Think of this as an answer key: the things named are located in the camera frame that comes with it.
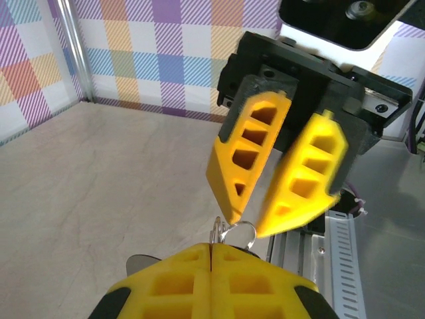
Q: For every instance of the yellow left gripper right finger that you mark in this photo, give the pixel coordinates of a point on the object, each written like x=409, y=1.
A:
x=252, y=299

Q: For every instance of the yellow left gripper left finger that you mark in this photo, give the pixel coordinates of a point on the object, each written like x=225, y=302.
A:
x=186, y=299

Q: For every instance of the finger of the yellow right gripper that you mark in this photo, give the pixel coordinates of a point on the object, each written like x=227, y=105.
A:
x=225, y=179
x=318, y=166

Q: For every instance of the silver keyring holder with rings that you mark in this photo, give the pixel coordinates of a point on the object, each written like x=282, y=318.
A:
x=139, y=264

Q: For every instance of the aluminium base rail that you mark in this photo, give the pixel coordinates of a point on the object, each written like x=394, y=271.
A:
x=292, y=266

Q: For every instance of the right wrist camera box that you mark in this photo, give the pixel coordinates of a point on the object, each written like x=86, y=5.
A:
x=332, y=20

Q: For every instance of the aluminium corner post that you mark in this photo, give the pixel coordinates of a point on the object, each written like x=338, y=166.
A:
x=78, y=50

